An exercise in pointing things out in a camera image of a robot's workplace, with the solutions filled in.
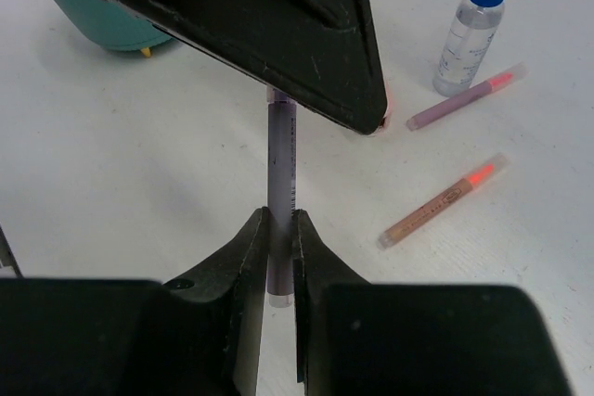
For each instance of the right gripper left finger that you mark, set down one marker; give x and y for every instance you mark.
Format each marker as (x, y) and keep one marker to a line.
(197, 334)

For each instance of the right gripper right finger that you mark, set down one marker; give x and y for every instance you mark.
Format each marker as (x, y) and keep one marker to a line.
(354, 337)

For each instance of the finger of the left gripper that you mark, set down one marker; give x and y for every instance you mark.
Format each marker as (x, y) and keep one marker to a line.
(322, 53)

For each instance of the blue cap spray bottle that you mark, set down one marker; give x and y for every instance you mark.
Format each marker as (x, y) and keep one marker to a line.
(471, 33)

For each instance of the teal round desk organizer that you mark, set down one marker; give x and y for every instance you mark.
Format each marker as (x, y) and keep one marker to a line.
(110, 27)

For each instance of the pink translucent pen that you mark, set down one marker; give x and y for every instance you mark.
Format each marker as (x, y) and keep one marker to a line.
(466, 97)

